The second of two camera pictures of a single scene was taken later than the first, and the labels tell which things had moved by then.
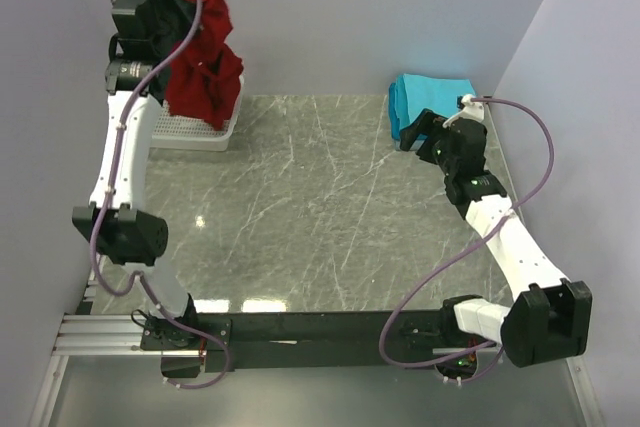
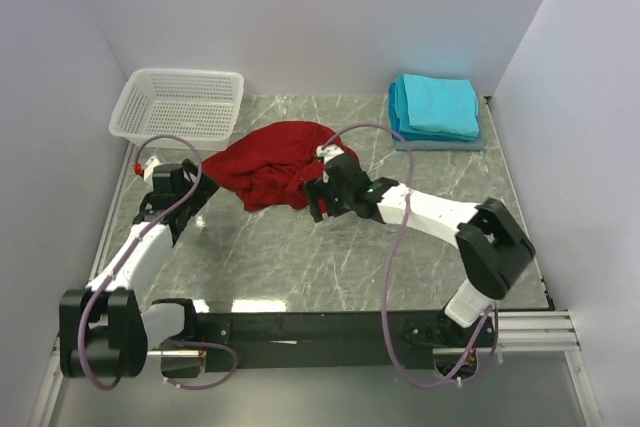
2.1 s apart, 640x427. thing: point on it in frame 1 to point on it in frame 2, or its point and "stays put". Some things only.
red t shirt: [204, 75] to [270, 166]
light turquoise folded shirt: [414, 93] stays put
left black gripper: [163, 17] to [195, 186]
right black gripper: [433, 132] to [326, 194]
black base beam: [194, 344] stays put
